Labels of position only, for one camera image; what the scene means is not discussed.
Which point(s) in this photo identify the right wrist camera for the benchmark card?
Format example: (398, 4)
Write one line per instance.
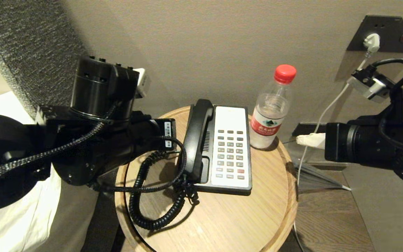
(371, 85)

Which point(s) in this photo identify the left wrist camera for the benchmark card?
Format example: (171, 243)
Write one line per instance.
(142, 82)

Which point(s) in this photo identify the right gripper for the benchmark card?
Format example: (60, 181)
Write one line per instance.
(359, 143)

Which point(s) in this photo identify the white bedding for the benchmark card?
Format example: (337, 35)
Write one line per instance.
(19, 224)

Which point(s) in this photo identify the grey fabric headboard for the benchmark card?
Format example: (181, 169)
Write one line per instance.
(29, 45)

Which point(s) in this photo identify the white and black telephone base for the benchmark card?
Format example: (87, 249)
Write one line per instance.
(229, 122)

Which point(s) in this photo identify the white power plug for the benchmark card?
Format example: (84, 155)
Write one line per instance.
(372, 42)

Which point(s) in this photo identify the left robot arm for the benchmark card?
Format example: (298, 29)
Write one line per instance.
(93, 87)

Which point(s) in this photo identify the clear water bottle red cap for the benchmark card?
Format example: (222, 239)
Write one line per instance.
(268, 115)

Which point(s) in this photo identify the round wooden side table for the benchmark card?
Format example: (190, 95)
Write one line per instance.
(222, 224)

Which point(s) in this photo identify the black phone handset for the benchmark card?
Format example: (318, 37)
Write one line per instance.
(198, 133)

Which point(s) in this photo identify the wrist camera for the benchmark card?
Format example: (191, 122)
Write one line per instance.
(142, 82)
(371, 85)

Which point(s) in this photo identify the dark wall socket panel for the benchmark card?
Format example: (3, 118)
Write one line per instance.
(390, 33)

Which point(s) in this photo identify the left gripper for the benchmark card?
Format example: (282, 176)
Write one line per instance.
(142, 136)

